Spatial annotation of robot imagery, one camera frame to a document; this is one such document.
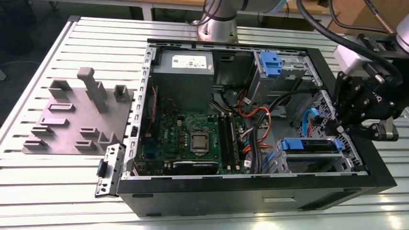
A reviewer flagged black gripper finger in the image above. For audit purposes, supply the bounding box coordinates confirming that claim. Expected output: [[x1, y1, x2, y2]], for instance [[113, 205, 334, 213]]
[[344, 120, 400, 142], [328, 71, 353, 135]]

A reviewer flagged black power wire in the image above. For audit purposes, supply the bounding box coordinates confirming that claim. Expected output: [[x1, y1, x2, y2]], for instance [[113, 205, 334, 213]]
[[312, 115, 340, 131]]

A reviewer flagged blue data wire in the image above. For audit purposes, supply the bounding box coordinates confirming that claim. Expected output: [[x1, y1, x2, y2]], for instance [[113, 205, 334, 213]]
[[300, 108, 320, 139]]

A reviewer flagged hard disk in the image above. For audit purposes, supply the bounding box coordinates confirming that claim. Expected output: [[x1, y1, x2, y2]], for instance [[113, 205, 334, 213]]
[[265, 138, 346, 173]]

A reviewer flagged silver metal disk bay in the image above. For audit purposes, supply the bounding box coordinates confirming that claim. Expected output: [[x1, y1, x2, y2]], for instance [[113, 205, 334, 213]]
[[276, 137, 358, 173]]

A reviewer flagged silver optical drive cage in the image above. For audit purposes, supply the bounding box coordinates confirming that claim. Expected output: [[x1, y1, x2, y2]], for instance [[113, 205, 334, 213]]
[[248, 49, 322, 106]]

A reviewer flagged blue drive latch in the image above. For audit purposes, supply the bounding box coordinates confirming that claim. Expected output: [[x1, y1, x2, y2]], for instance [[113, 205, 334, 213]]
[[260, 51, 284, 78]]

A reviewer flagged brown wooden cabinet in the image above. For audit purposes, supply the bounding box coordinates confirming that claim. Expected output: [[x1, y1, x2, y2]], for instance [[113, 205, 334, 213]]
[[329, 0, 409, 36]]

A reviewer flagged wooden desk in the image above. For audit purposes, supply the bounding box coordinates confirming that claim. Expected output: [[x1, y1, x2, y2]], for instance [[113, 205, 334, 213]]
[[274, 0, 340, 33]]

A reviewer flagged silver CPU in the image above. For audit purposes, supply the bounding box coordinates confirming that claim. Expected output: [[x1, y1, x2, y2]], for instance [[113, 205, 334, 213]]
[[191, 134, 208, 149]]

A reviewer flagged grey power supply unit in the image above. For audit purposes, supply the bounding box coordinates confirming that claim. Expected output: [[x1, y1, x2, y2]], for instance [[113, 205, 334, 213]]
[[149, 49, 215, 114]]

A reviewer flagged CPU socket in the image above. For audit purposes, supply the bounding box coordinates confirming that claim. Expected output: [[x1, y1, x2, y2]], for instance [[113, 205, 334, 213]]
[[189, 128, 212, 158]]

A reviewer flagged black open PC case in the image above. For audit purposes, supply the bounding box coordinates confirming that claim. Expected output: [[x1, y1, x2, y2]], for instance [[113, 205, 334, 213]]
[[115, 37, 398, 218]]

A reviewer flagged green motherboard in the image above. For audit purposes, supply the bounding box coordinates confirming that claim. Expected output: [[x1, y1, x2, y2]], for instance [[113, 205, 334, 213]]
[[136, 112, 249, 175]]

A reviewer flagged black graphics card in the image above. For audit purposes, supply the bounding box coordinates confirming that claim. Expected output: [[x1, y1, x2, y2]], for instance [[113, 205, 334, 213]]
[[161, 160, 220, 176]]

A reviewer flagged grey parts rack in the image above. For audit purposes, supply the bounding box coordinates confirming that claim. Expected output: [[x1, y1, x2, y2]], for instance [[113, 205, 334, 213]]
[[21, 67, 135, 156]]

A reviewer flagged black office chair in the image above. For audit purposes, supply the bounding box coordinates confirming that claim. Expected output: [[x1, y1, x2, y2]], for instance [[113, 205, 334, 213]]
[[0, 0, 39, 57]]

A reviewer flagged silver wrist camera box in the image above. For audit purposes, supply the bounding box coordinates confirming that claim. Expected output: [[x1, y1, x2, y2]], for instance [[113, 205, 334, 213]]
[[333, 44, 376, 78]]

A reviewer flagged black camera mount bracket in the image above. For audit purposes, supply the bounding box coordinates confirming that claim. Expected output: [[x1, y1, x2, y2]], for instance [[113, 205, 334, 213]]
[[357, 33, 404, 83]]

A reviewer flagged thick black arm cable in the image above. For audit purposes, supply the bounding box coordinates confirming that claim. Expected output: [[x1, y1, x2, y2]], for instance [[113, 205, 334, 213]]
[[296, 0, 404, 85]]

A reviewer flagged orange wire bundle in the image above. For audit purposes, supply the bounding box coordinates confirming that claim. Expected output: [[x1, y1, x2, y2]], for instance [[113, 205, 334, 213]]
[[237, 106, 273, 154]]

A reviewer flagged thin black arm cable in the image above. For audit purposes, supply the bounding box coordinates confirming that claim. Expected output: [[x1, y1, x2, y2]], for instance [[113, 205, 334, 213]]
[[328, 0, 396, 34]]

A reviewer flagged black cable bundle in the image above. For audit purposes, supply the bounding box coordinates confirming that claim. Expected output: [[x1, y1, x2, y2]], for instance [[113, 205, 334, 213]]
[[248, 88, 320, 174]]

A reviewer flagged thin red wire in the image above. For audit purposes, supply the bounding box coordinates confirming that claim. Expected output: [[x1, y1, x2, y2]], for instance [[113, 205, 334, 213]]
[[149, 85, 160, 136]]

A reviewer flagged white desk frame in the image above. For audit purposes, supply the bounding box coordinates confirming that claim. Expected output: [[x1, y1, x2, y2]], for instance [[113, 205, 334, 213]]
[[47, 0, 205, 22]]

